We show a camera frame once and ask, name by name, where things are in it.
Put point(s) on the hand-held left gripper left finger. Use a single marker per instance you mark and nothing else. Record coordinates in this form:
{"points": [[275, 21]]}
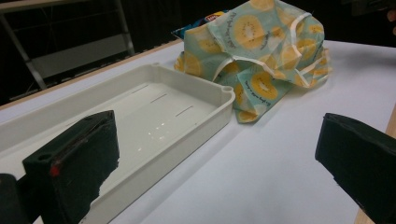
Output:
{"points": [[77, 161]]}

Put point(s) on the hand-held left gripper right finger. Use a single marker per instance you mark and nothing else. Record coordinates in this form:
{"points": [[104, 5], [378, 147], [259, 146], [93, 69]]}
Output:
{"points": [[364, 161]]}

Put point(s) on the white plastic tray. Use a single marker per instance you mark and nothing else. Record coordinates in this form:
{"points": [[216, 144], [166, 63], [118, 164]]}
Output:
{"points": [[162, 115]]}

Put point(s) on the kiwi print fabric bag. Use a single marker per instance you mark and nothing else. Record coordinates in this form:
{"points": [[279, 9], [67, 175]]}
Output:
{"points": [[264, 56]]}

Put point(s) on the blue snack packet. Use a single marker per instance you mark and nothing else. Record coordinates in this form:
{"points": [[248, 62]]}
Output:
{"points": [[199, 22]]}

